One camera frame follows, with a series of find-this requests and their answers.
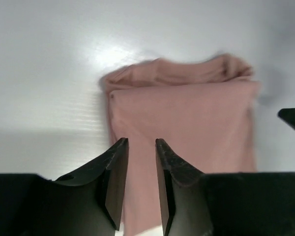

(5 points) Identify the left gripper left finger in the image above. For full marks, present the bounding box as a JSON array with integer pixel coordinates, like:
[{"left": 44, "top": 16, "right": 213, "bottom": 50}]
[{"left": 0, "top": 138, "right": 129, "bottom": 236}]

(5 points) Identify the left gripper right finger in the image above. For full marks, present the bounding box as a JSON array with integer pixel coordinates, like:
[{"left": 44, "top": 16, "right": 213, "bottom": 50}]
[{"left": 155, "top": 139, "right": 295, "bottom": 236}]

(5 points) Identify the pink pixel-print t-shirt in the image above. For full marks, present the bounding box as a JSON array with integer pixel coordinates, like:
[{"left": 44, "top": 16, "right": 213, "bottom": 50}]
[{"left": 104, "top": 54, "right": 260, "bottom": 236}]

